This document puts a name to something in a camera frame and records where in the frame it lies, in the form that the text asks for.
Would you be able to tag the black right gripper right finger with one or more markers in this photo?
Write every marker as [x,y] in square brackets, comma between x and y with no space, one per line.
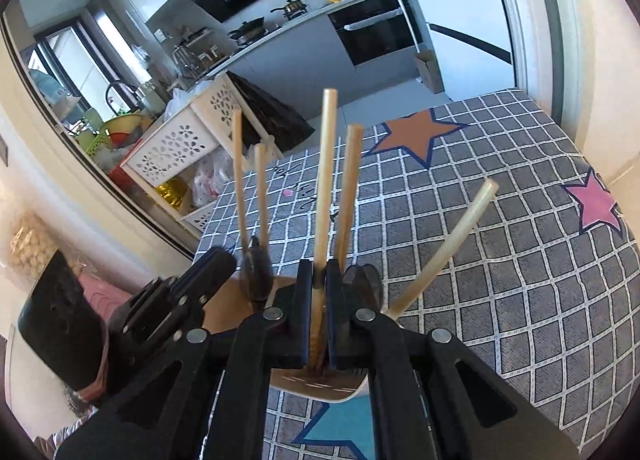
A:
[363,338]

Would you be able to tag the dark transparent spoon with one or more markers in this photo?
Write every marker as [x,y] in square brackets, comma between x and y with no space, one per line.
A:
[366,280]

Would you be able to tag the grey checked tablecloth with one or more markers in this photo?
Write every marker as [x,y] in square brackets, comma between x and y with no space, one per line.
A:
[545,289]

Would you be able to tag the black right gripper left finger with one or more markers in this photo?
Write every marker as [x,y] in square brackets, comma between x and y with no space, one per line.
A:
[277,337]

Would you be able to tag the kitchen faucet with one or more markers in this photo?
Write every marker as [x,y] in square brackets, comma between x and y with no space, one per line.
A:
[122,98]

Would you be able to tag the black built-in oven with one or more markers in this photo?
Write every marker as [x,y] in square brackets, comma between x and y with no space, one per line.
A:
[375,28]

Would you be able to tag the white refrigerator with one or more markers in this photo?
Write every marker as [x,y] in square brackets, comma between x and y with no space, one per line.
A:
[472,44]

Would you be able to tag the pink plastic stool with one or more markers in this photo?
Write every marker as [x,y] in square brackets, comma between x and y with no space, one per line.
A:
[102,296]

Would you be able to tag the black handled spoon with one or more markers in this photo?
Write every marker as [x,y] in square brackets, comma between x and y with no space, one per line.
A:
[256,280]

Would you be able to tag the white perforated storage rack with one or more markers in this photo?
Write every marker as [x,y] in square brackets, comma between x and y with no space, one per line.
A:
[171,148]

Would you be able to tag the black garbage bag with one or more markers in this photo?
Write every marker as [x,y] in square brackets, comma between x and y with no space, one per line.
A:
[283,123]

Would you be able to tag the wooden chopstick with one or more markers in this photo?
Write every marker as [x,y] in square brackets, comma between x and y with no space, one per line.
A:
[446,251]
[321,235]
[238,159]
[349,186]
[261,185]

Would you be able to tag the bag of round nuts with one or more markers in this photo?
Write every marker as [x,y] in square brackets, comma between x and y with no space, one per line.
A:
[31,247]

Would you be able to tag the cardboard box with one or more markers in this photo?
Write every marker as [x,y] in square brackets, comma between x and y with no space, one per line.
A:
[428,68]

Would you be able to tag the black cooking wok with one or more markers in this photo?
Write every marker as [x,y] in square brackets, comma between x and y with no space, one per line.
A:
[248,31]

